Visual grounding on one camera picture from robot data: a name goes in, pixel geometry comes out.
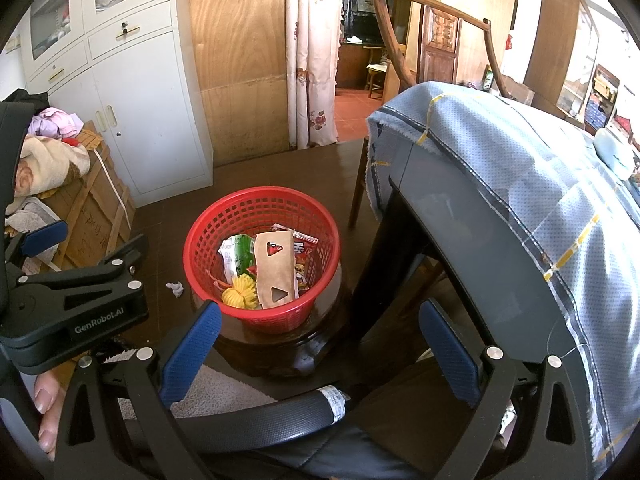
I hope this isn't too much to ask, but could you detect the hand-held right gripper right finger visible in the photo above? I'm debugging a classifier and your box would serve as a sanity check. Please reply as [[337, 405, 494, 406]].
[[419, 297, 588, 480]]

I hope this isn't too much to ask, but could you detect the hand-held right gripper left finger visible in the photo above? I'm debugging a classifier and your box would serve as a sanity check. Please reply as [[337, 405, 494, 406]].
[[55, 300, 223, 480]]

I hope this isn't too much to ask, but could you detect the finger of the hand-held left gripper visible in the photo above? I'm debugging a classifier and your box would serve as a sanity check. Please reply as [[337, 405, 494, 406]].
[[15, 234, 150, 311], [4, 219, 69, 268]]

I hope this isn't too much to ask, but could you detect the red plastic mesh basket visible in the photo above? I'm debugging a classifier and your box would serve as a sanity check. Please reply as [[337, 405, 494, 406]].
[[182, 186, 342, 335]]

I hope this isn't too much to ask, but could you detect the green snack packet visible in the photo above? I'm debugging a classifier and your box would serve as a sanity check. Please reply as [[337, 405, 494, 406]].
[[218, 234, 257, 286]]

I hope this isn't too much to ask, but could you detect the brown cardboard sleeve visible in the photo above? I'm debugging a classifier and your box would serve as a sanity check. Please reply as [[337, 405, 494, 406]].
[[252, 230, 300, 309]]

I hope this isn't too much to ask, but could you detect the person's left hand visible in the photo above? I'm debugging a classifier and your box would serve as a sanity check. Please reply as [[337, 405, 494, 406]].
[[34, 374, 66, 461]]

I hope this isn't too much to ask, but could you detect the grey towel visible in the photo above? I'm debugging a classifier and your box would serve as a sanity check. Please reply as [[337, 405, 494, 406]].
[[5, 196, 63, 233]]

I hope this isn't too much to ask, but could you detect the wooden crate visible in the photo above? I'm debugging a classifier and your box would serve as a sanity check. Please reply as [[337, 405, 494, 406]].
[[40, 120, 137, 273]]

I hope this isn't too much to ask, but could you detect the floral blanket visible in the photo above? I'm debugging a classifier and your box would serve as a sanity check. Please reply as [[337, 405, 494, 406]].
[[12, 132, 91, 198]]

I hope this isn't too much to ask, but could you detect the black padded chair armrest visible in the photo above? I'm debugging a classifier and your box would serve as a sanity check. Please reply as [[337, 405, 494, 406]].
[[170, 387, 351, 453]]

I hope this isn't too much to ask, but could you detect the dark round wooden stool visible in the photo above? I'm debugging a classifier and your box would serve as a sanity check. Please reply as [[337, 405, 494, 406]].
[[192, 260, 351, 378]]

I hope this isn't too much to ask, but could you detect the pink cloth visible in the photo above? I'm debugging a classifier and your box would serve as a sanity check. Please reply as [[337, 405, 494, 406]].
[[27, 106, 83, 141]]

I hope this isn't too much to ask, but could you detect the grey table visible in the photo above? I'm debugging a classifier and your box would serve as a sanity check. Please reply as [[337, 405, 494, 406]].
[[350, 160, 601, 480]]

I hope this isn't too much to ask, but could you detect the white metal cabinet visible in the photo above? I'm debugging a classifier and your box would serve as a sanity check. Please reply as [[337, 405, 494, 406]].
[[20, 0, 213, 208]]

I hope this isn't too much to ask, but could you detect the blue checked tablecloth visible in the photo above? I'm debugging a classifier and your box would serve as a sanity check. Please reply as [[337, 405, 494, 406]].
[[365, 80, 640, 476]]

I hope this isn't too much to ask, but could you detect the pale blue ceramic jar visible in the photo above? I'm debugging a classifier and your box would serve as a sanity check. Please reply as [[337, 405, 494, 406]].
[[594, 127, 635, 179]]

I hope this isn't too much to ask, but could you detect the floral pink curtain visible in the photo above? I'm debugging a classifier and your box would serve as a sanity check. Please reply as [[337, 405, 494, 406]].
[[286, 0, 346, 150]]

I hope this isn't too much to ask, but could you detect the cardboard box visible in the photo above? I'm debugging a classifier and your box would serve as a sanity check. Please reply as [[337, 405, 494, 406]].
[[500, 77, 536, 106]]

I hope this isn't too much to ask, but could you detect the wooden glass cabinet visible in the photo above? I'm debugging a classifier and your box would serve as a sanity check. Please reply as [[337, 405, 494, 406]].
[[524, 0, 600, 108]]

